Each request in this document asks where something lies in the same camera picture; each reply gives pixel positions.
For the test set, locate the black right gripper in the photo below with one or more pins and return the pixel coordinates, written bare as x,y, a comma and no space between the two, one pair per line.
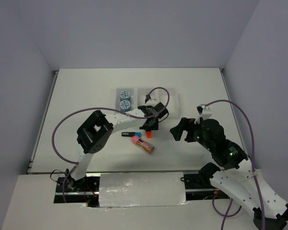
185,123

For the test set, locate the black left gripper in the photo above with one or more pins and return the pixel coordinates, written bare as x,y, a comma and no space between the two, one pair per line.
154,127

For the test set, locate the orange highlighter with black cap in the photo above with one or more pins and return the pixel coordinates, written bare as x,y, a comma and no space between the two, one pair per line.
149,134

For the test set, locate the pink tube of coloured pens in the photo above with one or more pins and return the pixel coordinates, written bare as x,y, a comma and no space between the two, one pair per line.
138,141

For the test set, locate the blue highlighter with black cap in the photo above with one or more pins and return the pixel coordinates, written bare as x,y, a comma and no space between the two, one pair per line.
131,134

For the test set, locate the blue cleaning gel jar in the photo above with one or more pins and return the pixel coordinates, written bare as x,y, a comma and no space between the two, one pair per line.
125,95
125,105

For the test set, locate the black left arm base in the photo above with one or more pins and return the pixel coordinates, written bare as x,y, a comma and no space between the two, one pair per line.
68,190

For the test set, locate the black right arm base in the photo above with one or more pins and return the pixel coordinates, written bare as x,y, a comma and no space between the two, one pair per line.
197,189

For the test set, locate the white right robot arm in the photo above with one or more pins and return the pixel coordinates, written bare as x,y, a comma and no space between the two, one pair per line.
231,172

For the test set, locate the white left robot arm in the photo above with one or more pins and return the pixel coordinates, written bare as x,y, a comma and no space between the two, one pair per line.
94,133

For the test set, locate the white foil-covered front panel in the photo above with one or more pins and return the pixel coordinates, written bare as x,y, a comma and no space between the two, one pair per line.
142,190

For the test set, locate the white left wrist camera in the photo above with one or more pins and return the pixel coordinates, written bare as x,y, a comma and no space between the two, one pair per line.
148,98

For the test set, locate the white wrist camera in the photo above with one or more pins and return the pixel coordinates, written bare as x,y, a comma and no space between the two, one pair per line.
204,113
148,98

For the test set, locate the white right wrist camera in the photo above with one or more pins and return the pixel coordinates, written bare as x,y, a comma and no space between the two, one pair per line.
204,113

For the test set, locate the silver metal table rail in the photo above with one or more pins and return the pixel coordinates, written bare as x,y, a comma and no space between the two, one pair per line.
98,172

